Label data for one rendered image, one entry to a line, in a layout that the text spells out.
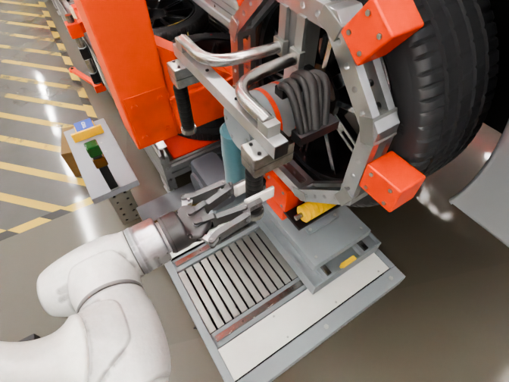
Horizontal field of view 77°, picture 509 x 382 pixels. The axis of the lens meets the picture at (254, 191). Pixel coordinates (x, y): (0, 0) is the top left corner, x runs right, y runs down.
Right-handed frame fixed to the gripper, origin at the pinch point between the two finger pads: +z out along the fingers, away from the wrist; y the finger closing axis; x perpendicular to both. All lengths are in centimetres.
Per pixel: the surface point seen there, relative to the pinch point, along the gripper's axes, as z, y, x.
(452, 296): 76, 39, -83
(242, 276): 4, -15, -77
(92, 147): -25, -53, -17
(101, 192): -30, -55, -38
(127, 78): -7, -60, -3
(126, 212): -26, -73, -75
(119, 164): -20, -65, -38
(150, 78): -1, -60, -5
